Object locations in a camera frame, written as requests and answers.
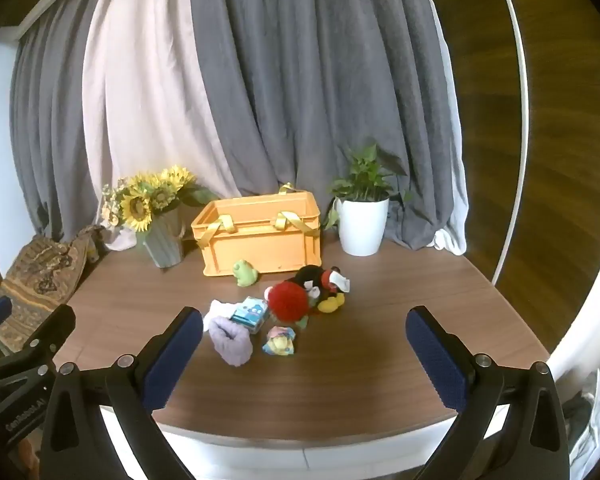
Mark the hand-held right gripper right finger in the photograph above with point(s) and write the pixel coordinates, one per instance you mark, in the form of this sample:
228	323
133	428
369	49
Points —
436	355

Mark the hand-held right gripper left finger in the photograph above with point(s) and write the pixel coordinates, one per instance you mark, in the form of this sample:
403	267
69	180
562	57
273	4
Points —
172	355

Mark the blue cartoon tissue pack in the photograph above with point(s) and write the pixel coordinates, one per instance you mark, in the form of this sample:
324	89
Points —
250	314

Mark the red fluffy plush toy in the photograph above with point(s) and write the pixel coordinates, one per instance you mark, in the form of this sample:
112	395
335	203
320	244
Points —
287	300

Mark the black mouse plush toy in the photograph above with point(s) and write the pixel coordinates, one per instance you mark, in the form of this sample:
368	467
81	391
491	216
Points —
320	285

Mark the woven straw item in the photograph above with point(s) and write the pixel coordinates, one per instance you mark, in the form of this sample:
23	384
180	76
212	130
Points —
40	270

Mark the purple fuzzy sock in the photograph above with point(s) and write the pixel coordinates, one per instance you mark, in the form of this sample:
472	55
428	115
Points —
232	342

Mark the white sock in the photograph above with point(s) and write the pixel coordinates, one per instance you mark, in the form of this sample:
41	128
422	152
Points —
217	310

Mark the small multicoloured plush toy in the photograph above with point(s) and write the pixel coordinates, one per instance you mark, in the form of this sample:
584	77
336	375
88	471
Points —
279	341

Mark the green frog plush toy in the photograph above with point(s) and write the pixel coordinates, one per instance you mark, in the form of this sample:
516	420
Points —
244	274

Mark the grey ribbed vase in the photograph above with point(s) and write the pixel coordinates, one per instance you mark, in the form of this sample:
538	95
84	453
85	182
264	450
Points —
165	245

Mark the white sheer curtain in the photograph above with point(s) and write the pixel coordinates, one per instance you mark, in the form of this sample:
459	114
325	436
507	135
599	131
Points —
452	240

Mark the white plant pot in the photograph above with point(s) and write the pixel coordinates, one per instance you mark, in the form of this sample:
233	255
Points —
362	227

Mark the sunflower bouquet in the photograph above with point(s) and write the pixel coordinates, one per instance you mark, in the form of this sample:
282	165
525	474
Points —
140	200

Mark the white crumpled cloth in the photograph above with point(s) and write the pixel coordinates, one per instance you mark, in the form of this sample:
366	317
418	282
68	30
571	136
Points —
597	410

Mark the grey curtain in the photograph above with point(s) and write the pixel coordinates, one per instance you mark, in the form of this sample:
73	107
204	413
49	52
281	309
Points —
320	70
50	135

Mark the green potted plant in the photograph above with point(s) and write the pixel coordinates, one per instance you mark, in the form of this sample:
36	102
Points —
365	175

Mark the pale pink curtain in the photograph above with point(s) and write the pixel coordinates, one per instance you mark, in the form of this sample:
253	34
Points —
150	100

